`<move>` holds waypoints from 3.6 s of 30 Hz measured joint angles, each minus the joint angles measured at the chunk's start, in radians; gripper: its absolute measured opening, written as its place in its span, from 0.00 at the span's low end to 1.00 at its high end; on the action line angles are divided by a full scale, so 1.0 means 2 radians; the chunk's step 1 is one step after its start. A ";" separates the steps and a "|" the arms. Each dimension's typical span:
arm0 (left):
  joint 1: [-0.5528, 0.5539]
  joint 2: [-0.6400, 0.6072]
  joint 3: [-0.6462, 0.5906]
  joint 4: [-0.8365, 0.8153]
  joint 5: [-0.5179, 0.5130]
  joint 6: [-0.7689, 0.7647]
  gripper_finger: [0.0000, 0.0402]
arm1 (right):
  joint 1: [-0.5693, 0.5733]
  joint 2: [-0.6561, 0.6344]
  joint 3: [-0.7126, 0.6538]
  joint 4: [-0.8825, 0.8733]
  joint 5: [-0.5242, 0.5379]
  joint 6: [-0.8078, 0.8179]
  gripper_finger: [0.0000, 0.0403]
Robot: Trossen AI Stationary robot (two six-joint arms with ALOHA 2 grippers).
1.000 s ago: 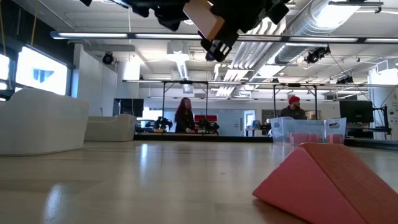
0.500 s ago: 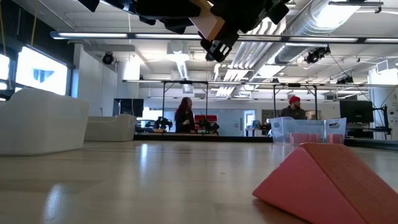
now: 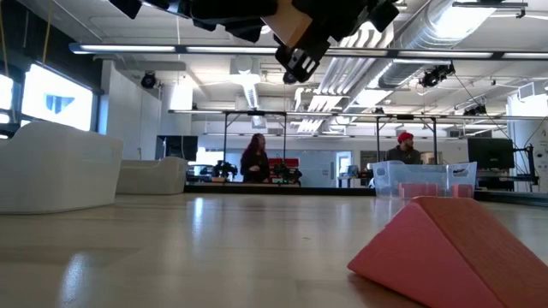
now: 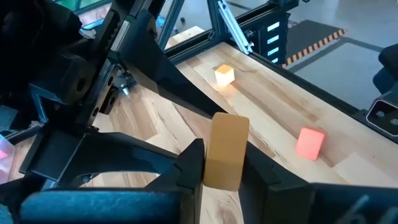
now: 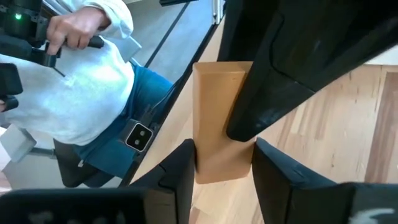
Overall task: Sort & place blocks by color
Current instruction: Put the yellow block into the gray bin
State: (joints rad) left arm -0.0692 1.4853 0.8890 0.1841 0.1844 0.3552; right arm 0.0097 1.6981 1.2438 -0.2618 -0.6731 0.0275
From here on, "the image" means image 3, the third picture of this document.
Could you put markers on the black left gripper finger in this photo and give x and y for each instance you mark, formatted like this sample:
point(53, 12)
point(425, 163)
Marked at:
point(355, 17)
point(299, 62)

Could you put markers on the black ceiling camera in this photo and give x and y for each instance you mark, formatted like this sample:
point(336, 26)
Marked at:
point(148, 80)
point(434, 76)

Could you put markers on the red triangular prism block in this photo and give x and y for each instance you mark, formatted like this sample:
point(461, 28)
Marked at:
point(449, 256)

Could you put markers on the black background robot arm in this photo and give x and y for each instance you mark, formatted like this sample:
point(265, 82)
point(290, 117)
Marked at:
point(284, 174)
point(224, 169)

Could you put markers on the bright window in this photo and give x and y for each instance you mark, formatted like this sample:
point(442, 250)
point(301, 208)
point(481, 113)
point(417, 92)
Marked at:
point(77, 102)

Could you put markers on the red rectangular block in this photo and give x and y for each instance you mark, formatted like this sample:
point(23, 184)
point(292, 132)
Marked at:
point(461, 191)
point(417, 190)

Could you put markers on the long ceiling light bar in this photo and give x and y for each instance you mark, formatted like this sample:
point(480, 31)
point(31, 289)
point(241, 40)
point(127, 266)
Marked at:
point(128, 48)

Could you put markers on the person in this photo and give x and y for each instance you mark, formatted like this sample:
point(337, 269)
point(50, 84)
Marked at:
point(254, 160)
point(404, 154)

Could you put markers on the black background station frame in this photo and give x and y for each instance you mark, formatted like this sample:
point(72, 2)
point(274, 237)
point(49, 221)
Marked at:
point(225, 141)
point(378, 141)

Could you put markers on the black aluminum table frame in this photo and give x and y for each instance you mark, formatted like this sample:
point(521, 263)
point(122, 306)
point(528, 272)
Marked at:
point(278, 190)

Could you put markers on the red storage box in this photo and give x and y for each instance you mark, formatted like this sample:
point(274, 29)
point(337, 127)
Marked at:
point(291, 161)

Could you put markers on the orange rectangular block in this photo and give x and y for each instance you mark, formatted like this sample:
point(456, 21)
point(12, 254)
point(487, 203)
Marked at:
point(291, 21)

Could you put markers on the white air duct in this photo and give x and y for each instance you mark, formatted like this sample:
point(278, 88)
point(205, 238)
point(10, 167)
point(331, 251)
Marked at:
point(246, 81)

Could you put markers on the white plastic bin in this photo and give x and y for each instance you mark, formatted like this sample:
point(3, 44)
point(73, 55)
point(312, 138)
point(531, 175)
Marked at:
point(150, 177)
point(55, 171)

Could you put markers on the clear plastic bin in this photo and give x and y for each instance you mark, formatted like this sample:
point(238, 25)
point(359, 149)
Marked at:
point(385, 177)

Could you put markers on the black monitor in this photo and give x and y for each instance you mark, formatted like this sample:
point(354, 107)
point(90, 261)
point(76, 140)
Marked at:
point(490, 153)

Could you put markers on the silver spiral air duct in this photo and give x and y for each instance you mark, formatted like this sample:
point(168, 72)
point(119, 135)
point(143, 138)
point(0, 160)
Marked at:
point(406, 64)

